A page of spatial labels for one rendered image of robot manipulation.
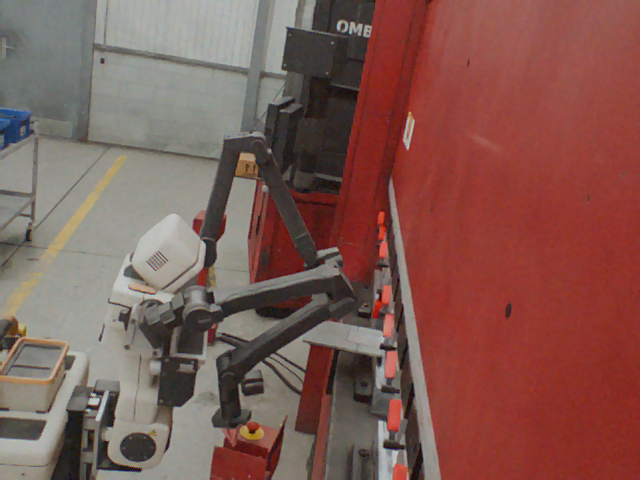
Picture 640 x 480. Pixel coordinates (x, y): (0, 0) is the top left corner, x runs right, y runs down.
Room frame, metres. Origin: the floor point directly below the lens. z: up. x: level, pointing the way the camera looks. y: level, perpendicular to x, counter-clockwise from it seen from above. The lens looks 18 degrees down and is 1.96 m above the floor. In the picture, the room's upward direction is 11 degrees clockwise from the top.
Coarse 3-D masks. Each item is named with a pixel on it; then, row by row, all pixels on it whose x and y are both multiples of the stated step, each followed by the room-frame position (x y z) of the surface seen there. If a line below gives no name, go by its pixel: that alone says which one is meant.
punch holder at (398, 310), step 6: (396, 300) 1.65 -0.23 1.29; (402, 300) 1.55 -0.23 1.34; (396, 306) 1.63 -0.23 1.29; (402, 306) 1.53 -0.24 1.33; (396, 312) 1.60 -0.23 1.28; (402, 312) 1.53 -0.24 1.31; (396, 318) 1.57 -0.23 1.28; (396, 330) 1.53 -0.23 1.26; (396, 336) 1.53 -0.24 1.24; (390, 342) 1.55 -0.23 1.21
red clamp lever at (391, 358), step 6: (390, 354) 1.29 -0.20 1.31; (396, 354) 1.30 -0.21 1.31; (390, 360) 1.28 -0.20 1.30; (396, 360) 1.28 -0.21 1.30; (390, 366) 1.27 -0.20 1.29; (384, 372) 1.26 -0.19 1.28; (390, 372) 1.26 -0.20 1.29; (390, 378) 1.25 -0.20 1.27; (384, 384) 1.24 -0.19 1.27; (390, 384) 1.24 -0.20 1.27; (384, 390) 1.23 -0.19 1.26; (390, 390) 1.23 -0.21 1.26; (396, 390) 1.23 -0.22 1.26
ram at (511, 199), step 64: (448, 0) 2.06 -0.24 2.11; (512, 0) 1.10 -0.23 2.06; (576, 0) 0.76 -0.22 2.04; (448, 64) 1.72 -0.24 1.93; (512, 64) 0.99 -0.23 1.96; (576, 64) 0.69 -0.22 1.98; (448, 128) 1.46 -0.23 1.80; (512, 128) 0.89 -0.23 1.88; (576, 128) 0.64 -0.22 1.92; (448, 192) 1.26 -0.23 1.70; (512, 192) 0.80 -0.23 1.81; (576, 192) 0.59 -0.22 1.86; (448, 256) 1.10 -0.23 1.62; (512, 256) 0.73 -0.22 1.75; (576, 256) 0.54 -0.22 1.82; (448, 320) 0.97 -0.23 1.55; (512, 320) 0.66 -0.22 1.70; (576, 320) 0.50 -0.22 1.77; (448, 384) 0.86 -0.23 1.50; (512, 384) 0.60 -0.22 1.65; (576, 384) 0.46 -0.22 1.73; (448, 448) 0.77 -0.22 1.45; (512, 448) 0.55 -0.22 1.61; (576, 448) 0.43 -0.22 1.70
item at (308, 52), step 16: (288, 32) 3.00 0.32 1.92; (304, 32) 3.00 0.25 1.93; (320, 32) 3.08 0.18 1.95; (288, 48) 3.00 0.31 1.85; (304, 48) 3.00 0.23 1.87; (320, 48) 2.99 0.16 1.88; (336, 48) 2.99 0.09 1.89; (288, 64) 3.00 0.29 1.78; (304, 64) 3.00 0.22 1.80; (320, 64) 2.99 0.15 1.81; (336, 64) 3.10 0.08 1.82; (320, 80) 3.39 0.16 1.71; (320, 96) 3.38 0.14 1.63; (320, 112) 3.39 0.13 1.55; (304, 128) 3.38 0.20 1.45; (320, 128) 3.40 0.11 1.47; (304, 144) 3.38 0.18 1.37; (320, 144) 3.41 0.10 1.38; (304, 160) 3.39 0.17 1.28; (304, 176) 3.38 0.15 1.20; (304, 192) 3.39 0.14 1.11
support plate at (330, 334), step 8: (320, 328) 2.00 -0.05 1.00; (328, 328) 2.01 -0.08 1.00; (336, 328) 2.03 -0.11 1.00; (344, 328) 2.04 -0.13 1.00; (352, 328) 2.05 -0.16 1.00; (360, 328) 2.06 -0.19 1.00; (304, 336) 1.92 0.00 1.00; (312, 336) 1.93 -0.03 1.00; (320, 336) 1.94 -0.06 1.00; (328, 336) 1.95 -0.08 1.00; (336, 336) 1.97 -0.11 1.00; (344, 336) 1.98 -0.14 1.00; (376, 336) 2.02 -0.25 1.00; (320, 344) 1.90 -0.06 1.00; (328, 344) 1.90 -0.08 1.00; (336, 344) 1.91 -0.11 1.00; (344, 344) 1.92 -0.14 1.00; (352, 344) 1.93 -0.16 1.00; (352, 352) 1.89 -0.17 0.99; (360, 352) 1.89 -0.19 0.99; (368, 352) 1.90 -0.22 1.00; (376, 352) 1.90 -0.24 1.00
